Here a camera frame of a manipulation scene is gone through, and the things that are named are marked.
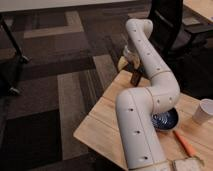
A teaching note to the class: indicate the white paper cup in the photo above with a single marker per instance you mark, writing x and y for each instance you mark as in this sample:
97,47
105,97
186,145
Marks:
204,111

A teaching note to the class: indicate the light wooden table corner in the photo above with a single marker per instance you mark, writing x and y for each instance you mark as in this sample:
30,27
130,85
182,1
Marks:
204,8

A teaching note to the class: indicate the slice of bread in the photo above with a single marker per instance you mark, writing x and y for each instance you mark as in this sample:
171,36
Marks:
188,164

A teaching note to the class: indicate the black chair base left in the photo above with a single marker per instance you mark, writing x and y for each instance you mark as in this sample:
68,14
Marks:
9,67

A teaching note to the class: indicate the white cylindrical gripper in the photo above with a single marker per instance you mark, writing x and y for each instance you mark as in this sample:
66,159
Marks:
129,56

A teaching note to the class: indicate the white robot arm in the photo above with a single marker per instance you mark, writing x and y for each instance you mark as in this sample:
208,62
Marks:
134,106

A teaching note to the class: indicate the orange carrot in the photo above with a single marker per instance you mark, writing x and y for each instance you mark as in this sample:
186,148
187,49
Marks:
187,146

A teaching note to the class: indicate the blue patterned bowl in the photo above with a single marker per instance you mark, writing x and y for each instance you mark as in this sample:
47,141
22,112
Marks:
165,121

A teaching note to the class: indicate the black office chair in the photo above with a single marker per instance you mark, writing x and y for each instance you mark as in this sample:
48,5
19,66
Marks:
169,36

